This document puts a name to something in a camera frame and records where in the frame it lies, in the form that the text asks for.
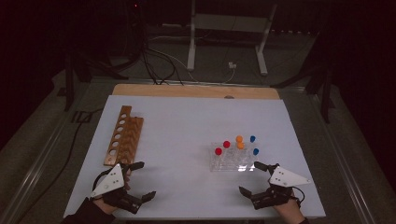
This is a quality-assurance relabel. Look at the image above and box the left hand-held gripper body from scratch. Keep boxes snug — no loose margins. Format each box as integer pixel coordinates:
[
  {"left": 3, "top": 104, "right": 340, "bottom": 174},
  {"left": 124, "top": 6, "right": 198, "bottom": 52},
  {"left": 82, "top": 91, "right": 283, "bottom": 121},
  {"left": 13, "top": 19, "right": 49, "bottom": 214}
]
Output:
[{"left": 90, "top": 163, "right": 144, "bottom": 215}]

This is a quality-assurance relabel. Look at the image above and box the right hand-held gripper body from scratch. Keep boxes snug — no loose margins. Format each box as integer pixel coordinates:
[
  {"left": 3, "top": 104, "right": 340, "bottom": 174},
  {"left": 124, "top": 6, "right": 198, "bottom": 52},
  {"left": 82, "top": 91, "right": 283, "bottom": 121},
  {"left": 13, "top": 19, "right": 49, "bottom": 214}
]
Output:
[{"left": 251, "top": 164, "right": 312, "bottom": 210}]

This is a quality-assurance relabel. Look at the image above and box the clear acrylic tube rack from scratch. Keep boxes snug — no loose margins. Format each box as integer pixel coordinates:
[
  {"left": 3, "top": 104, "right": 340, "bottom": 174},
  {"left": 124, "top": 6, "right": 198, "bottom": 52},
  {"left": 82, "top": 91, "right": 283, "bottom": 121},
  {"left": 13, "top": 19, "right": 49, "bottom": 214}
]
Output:
[{"left": 209, "top": 142, "right": 261, "bottom": 173}]

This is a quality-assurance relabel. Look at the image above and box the wooden test tube rack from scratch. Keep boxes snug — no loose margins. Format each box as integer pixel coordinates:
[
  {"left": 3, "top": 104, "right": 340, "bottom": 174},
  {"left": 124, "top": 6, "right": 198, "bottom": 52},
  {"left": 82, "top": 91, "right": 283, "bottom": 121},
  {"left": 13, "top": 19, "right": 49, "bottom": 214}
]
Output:
[{"left": 103, "top": 105, "right": 145, "bottom": 167}]

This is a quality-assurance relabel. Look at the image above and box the person's left hand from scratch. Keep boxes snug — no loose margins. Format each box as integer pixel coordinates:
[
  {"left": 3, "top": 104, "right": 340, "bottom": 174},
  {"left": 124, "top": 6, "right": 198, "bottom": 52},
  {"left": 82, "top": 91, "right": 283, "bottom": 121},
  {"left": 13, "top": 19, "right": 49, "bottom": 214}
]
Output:
[{"left": 92, "top": 169, "right": 134, "bottom": 216}]

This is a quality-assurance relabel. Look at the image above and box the person's right hand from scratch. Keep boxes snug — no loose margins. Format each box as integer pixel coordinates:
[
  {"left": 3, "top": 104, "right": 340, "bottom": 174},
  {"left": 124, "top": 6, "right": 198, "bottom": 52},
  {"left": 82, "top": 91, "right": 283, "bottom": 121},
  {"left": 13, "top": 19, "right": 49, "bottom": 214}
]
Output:
[{"left": 274, "top": 190, "right": 307, "bottom": 224}]

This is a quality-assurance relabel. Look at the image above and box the white foam board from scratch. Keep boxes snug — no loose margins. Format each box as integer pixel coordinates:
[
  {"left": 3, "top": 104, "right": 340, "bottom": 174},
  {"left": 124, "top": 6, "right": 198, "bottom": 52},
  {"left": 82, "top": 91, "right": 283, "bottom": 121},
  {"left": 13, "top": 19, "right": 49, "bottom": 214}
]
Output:
[{"left": 64, "top": 94, "right": 327, "bottom": 220}]

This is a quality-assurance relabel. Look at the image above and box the black stand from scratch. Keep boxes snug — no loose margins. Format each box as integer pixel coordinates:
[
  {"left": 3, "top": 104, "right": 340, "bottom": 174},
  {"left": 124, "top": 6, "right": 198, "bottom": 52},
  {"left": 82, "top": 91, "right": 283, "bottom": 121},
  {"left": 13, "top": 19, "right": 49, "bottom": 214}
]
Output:
[
  {"left": 270, "top": 62, "right": 336, "bottom": 125},
  {"left": 57, "top": 50, "right": 130, "bottom": 112}
]

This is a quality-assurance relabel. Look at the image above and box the white metal stand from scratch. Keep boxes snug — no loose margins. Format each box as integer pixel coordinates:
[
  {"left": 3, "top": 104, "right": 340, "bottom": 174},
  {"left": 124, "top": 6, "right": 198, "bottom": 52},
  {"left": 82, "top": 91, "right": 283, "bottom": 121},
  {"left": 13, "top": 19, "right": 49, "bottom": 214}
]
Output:
[{"left": 186, "top": 0, "right": 278, "bottom": 77}]

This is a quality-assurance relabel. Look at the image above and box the dark device with red light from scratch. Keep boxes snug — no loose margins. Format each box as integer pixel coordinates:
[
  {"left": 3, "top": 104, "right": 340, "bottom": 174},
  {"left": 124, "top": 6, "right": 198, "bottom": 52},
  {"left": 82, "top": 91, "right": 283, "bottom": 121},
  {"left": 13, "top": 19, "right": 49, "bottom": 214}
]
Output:
[{"left": 124, "top": 0, "right": 148, "bottom": 20}]

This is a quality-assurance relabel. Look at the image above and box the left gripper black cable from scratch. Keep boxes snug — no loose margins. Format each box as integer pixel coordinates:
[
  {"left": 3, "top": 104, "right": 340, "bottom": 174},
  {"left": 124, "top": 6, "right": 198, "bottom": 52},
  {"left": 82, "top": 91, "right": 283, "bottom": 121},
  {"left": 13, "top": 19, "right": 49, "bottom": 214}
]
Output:
[{"left": 91, "top": 167, "right": 113, "bottom": 194}]

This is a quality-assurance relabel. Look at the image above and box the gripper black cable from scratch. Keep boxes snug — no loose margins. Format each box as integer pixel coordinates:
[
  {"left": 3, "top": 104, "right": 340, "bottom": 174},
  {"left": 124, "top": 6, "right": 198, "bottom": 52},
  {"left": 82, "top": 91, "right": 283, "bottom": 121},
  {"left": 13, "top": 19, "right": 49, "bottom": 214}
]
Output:
[
  {"left": 290, "top": 186, "right": 306, "bottom": 209},
  {"left": 91, "top": 167, "right": 113, "bottom": 194}
]

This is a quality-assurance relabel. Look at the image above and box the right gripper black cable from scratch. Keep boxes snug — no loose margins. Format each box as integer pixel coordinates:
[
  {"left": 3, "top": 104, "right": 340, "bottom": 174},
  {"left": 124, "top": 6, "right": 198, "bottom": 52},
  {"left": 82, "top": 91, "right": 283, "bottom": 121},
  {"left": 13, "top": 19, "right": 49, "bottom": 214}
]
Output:
[{"left": 290, "top": 186, "right": 306, "bottom": 209}]

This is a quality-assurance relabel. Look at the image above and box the black floor cable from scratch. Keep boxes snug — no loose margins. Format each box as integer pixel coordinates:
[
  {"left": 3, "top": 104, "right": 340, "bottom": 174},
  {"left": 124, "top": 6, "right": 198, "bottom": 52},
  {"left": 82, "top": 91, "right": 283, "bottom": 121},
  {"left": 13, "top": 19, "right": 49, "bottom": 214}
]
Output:
[{"left": 15, "top": 106, "right": 106, "bottom": 224}]

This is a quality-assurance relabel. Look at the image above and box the aluminium frame rail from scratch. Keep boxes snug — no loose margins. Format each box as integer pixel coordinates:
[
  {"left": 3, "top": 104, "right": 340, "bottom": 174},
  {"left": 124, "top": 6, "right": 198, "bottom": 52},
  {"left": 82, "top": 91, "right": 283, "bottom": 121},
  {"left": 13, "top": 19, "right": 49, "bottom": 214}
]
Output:
[
  {"left": 0, "top": 81, "right": 94, "bottom": 224},
  {"left": 304, "top": 88, "right": 377, "bottom": 224}
]

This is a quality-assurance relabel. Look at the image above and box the black cable bundle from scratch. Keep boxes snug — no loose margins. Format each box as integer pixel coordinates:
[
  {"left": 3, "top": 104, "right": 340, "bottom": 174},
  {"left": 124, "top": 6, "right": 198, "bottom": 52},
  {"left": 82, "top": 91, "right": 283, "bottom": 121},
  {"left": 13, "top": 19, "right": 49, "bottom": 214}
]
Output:
[{"left": 141, "top": 40, "right": 185, "bottom": 86}]

